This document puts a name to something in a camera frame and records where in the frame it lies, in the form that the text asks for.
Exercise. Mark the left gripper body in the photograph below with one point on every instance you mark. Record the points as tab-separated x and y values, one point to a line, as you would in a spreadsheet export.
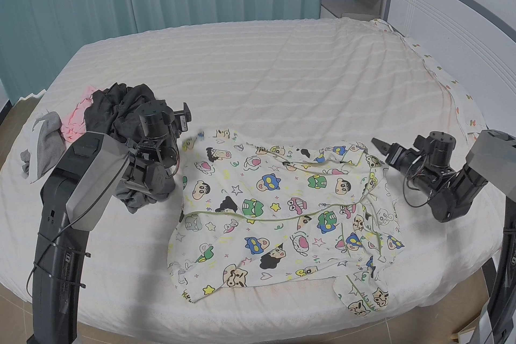
185	121

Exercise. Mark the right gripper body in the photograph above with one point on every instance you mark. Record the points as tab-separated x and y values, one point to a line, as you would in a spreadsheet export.
403	161

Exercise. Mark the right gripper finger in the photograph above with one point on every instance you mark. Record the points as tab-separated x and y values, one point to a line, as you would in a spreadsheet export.
387	151

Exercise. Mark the white printed pyjama top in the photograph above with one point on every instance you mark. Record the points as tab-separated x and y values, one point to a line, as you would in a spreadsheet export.
262	193

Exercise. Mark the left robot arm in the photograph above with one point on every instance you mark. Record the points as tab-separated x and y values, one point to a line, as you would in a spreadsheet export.
80	181

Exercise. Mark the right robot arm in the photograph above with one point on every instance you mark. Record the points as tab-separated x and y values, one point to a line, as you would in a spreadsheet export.
455	193

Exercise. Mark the bed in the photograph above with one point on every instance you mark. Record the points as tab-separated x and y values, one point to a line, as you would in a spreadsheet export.
282	72

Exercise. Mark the black garment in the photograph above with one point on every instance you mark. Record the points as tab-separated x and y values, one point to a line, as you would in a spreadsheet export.
105	108

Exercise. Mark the dark grey garment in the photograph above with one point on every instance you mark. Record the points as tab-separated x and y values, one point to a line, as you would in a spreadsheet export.
135	203

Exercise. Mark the pink garment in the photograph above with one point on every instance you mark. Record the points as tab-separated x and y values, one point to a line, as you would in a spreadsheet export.
74	124

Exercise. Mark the grey white garment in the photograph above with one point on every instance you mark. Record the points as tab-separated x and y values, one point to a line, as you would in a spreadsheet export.
48	149

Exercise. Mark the white wood-edged cabinet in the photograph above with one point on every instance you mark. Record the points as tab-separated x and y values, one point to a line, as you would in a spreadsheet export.
483	330

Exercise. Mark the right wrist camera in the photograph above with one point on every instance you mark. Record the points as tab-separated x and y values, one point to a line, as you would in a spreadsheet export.
420	143

